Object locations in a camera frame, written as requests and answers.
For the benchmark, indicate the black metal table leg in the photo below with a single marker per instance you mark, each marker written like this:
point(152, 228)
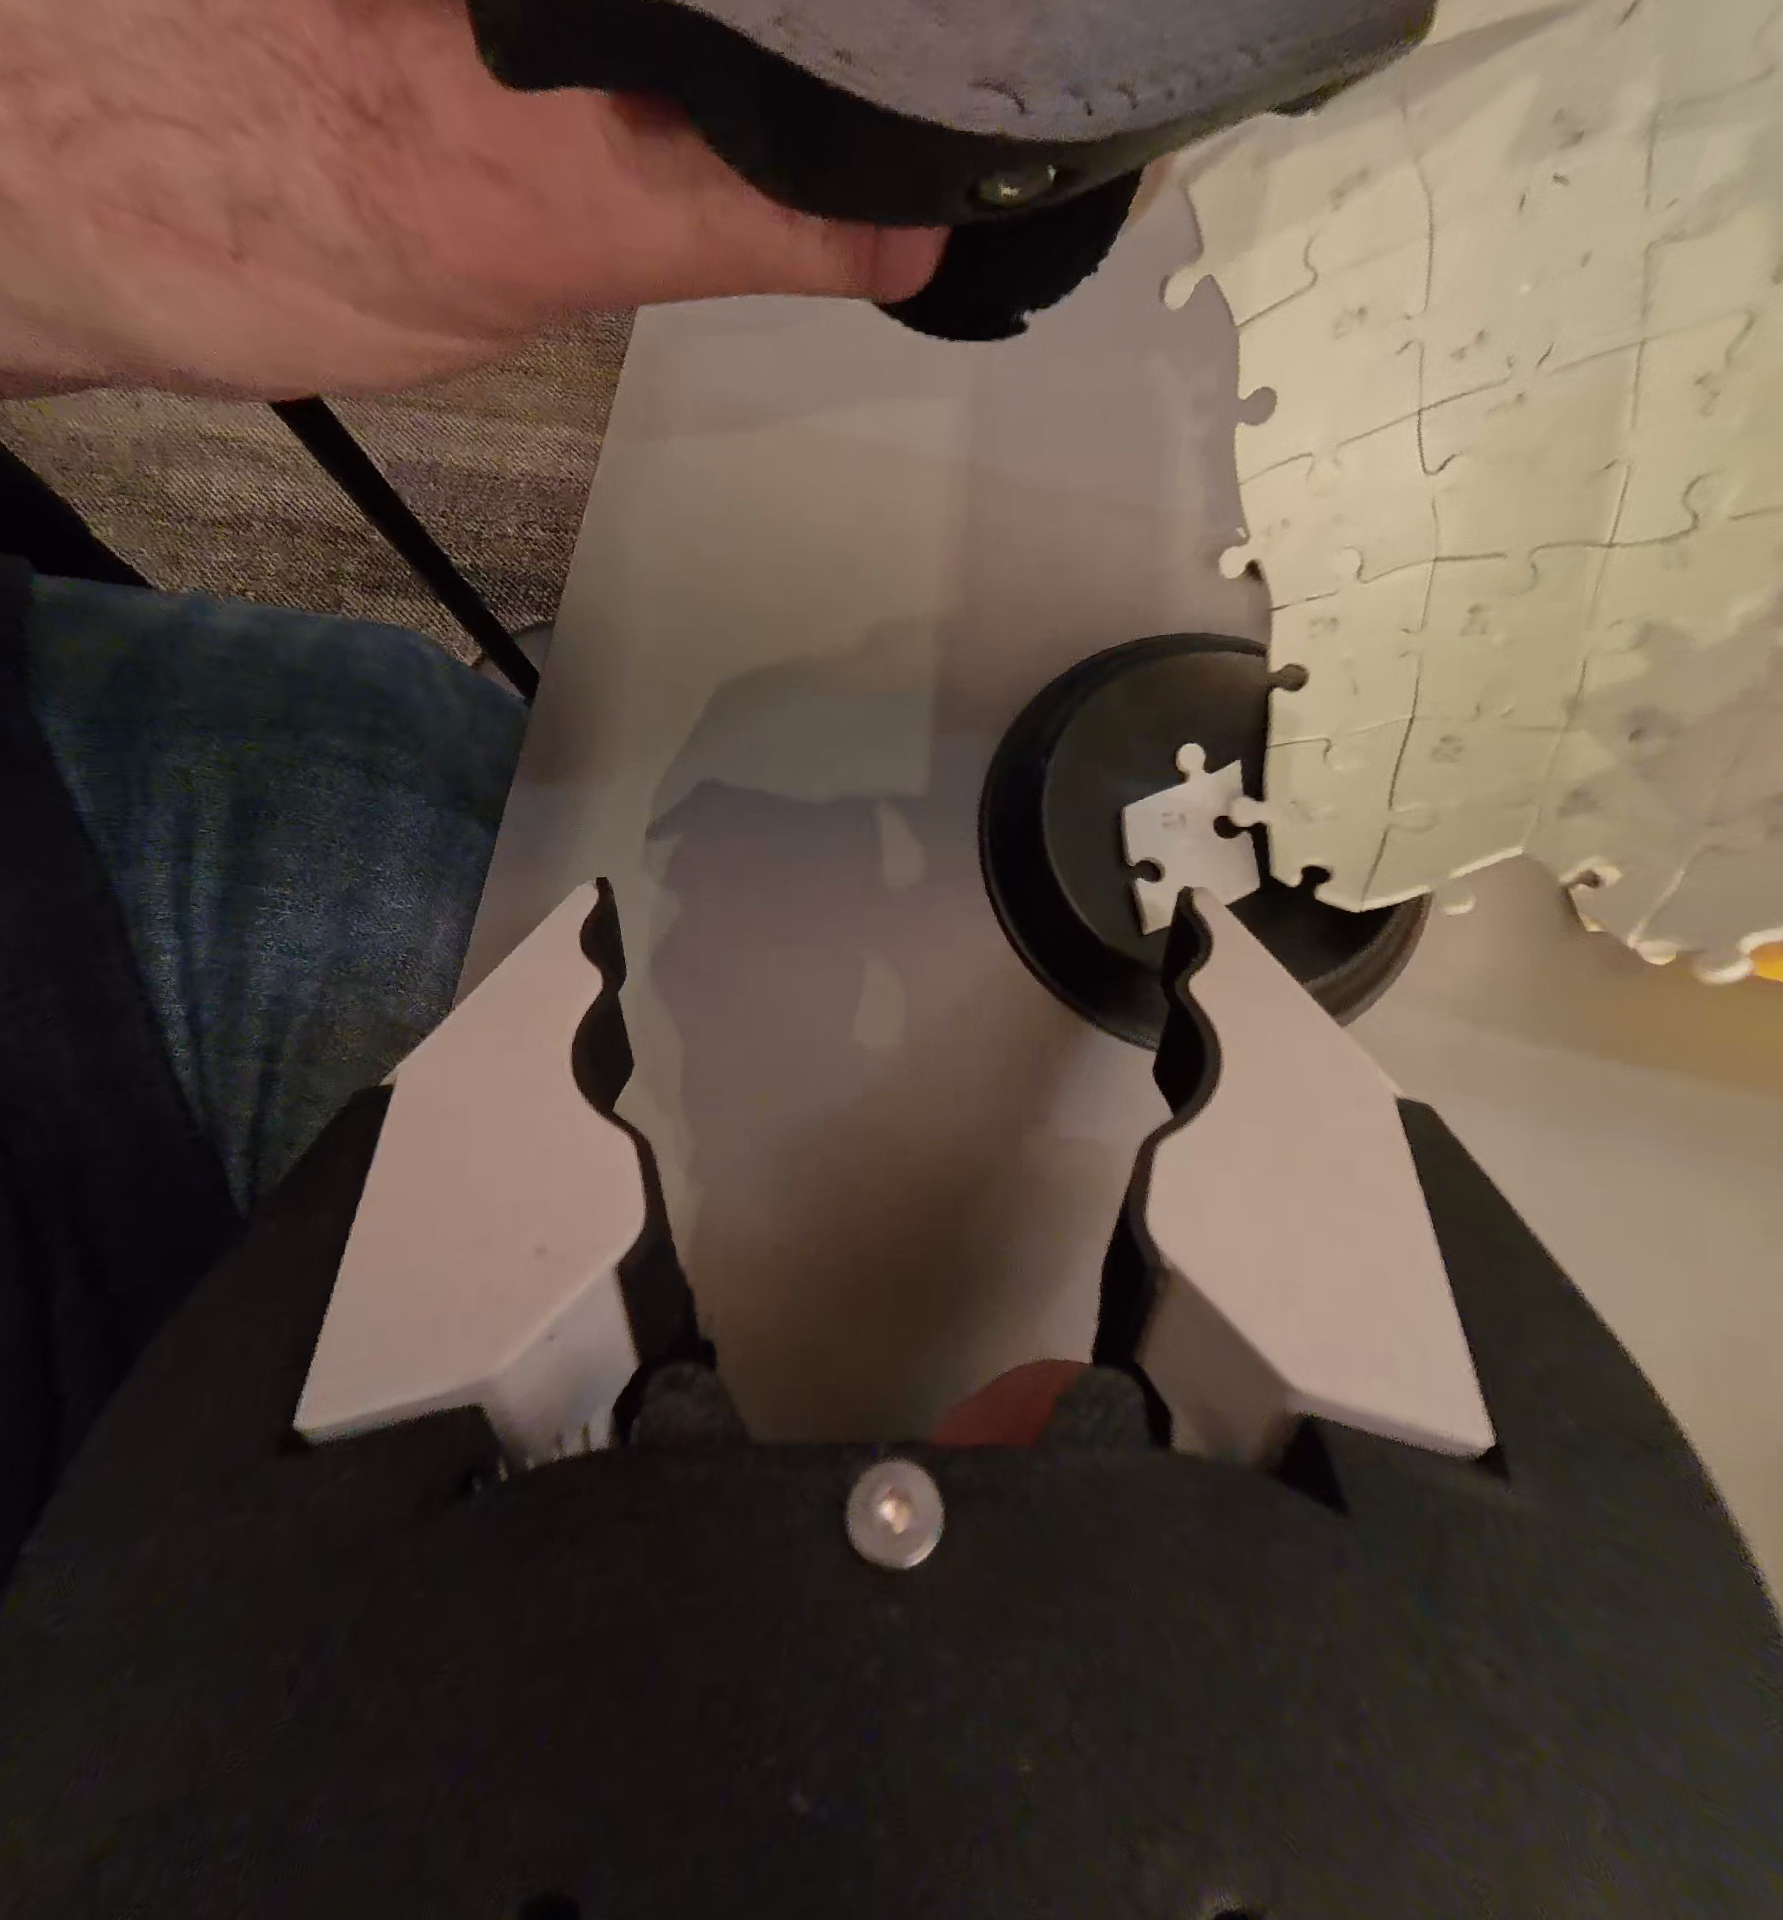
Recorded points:
point(396, 524)

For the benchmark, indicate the white curved puzzle piece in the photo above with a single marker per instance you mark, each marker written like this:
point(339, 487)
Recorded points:
point(1185, 835)

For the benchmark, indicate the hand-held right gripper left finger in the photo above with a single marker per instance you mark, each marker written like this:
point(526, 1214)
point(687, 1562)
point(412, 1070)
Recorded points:
point(471, 1199)

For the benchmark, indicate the person's leg in jeans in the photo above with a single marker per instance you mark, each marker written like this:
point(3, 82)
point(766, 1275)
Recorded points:
point(276, 842)

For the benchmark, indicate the partly built puzzle ball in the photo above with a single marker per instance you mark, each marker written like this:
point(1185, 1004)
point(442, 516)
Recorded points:
point(1549, 450)

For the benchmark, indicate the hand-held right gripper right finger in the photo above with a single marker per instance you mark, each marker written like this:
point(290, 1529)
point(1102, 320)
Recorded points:
point(1312, 1199)

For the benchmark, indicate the person's dark shirt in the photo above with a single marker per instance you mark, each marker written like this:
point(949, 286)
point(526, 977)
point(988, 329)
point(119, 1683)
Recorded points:
point(37, 1049)

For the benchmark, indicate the black round ball stand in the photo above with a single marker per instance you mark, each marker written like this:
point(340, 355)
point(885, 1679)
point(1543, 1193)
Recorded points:
point(1077, 842)

